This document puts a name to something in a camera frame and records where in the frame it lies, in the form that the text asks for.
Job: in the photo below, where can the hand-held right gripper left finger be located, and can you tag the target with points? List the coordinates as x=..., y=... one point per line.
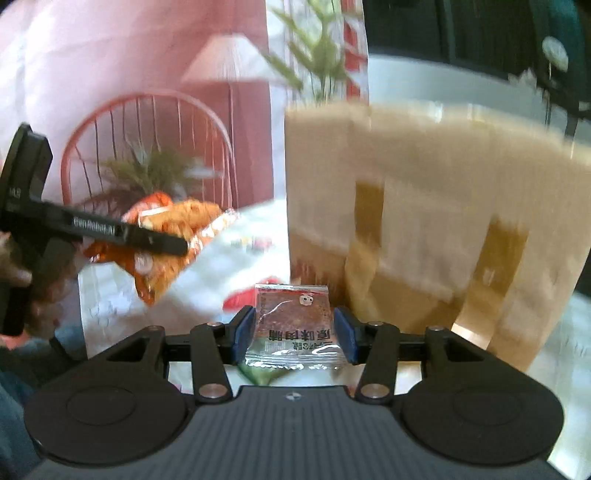
x=244, y=334

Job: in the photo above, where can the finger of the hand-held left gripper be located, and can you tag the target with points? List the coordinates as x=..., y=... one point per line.
x=157, y=241

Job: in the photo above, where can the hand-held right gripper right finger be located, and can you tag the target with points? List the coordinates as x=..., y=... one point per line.
x=346, y=334

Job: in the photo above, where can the orange chips packet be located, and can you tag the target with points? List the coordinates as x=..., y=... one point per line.
x=184, y=217

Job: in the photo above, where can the clear meat snack packet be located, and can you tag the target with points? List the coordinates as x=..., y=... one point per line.
x=293, y=318

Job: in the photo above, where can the plastic-lined cardboard box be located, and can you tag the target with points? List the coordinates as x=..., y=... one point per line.
x=415, y=207

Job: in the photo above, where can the person's left hand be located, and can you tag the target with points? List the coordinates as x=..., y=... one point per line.
x=11, y=272

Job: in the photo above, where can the red snack packet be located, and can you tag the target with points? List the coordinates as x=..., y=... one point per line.
x=244, y=300

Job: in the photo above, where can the checked tablecloth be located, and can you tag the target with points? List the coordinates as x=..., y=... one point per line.
x=221, y=263

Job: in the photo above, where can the dark blue clothing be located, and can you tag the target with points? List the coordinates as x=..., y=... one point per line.
x=14, y=406

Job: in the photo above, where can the crumpled white tissue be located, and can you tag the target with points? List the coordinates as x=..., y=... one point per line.
x=524, y=78

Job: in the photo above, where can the black exercise bike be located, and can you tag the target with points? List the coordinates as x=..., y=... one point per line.
x=563, y=101

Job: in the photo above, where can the dark window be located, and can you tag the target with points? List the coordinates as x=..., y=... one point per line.
x=461, y=27

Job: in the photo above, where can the white hanging plastic bag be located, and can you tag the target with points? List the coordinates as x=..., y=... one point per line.
x=555, y=53

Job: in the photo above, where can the printed wall backdrop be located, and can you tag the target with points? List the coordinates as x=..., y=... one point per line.
x=115, y=69

